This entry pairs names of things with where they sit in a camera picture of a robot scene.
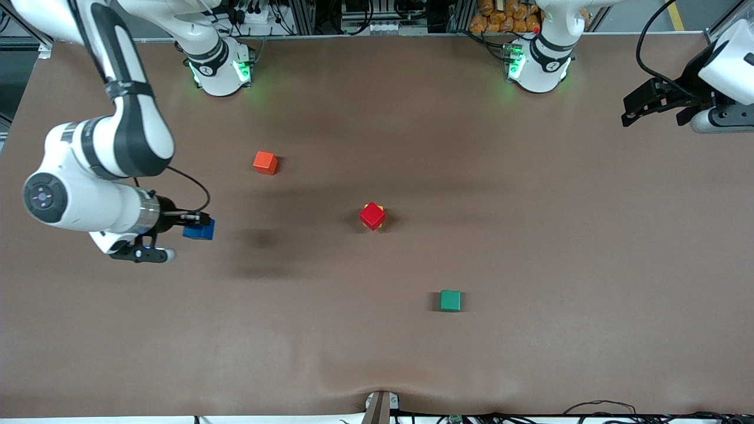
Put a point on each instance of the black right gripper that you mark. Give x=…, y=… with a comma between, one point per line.
x=169, y=216

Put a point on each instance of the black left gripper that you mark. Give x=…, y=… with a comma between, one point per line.
x=690, y=90

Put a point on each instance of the blue wooden block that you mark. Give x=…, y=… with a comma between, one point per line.
x=199, y=231

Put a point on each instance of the red wooden block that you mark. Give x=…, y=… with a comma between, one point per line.
x=372, y=216

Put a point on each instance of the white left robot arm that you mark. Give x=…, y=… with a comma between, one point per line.
x=542, y=65

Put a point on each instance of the orange wooden block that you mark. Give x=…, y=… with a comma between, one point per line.
x=265, y=163

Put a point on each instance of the orange bags pile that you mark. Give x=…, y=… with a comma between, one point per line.
x=506, y=17

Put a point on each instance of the yellow wooden block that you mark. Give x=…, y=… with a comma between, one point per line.
x=382, y=207

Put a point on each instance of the green wooden block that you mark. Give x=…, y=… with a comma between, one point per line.
x=450, y=301

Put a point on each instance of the white connector block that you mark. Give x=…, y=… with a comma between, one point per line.
x=384, y=27

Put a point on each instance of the aluminium frame profile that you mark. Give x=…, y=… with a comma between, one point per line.
x=714, y=37

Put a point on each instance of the camera mount post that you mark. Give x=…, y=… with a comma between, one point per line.
x=377, y=409

